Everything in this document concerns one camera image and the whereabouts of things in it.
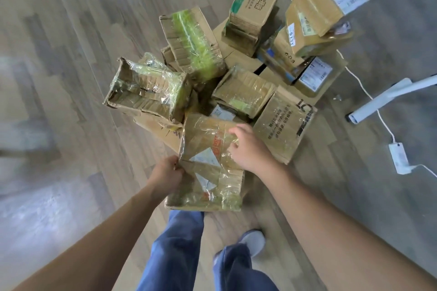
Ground person's left hand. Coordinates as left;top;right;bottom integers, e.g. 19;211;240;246
147;155;186;199

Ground person's right hand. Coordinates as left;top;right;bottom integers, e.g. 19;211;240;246
228;123;284;179

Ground large taped carton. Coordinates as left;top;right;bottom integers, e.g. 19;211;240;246
165;113;246;212

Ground pile of cardboard boxes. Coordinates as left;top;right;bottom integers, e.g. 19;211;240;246
103;0;375;165

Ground person's right forearm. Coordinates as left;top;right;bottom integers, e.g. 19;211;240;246
259;164;437;291

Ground person's left forearm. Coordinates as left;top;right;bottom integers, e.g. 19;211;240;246
13;185;164;291

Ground person's left leg blue jeans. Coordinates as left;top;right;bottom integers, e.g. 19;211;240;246
136;211;205;291

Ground person's white right shoe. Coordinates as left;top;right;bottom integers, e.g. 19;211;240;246
238;229;266;257

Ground white table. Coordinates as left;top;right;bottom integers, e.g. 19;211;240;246
346;74;437;125

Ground white power strip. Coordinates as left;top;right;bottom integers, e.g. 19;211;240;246
388;142;416;176

